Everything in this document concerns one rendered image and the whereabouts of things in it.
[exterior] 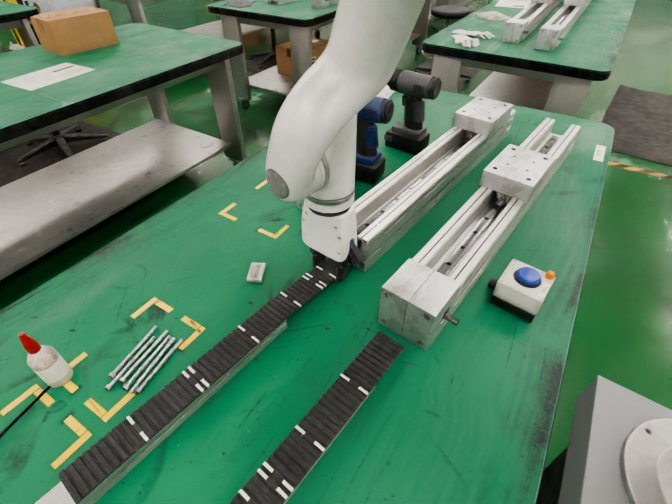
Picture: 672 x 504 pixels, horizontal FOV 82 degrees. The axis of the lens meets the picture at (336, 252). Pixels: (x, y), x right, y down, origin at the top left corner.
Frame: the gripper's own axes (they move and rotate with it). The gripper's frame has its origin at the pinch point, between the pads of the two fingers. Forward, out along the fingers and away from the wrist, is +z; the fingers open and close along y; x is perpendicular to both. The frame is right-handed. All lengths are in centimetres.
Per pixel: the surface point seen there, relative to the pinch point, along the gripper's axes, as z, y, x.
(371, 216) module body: -2.7, -1.0, 15.4
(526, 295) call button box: -2.8, 33.3, 13.4
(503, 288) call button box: -2.1, 29.4, 13.3
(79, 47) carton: 1, -197, 43
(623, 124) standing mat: 80, 29, 335
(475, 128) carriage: -7, 1, 62
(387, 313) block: -0.9, 15.8, -3.7
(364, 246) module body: -3.2, 3.9, 5.9
